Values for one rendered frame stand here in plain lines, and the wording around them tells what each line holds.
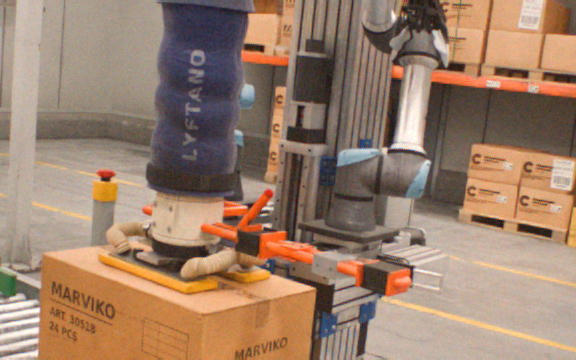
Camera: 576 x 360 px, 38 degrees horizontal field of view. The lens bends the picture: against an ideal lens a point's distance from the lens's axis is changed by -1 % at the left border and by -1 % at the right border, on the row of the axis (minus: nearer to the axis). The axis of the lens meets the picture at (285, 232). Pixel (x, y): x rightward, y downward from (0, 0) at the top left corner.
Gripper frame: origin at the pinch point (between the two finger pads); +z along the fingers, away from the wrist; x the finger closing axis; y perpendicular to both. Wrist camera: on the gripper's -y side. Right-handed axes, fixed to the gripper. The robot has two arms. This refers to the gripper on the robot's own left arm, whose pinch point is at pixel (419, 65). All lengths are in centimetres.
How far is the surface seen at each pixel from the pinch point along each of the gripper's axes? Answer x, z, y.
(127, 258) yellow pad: -50, 55, 47
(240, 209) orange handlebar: -42, 44, 13
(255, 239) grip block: -14, 43, 43
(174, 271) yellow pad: -34, 55, 47
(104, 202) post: -128, 59, -19
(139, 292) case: -35, 58, 57
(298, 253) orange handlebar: -3, 44, 42
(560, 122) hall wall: -203, 35, -808
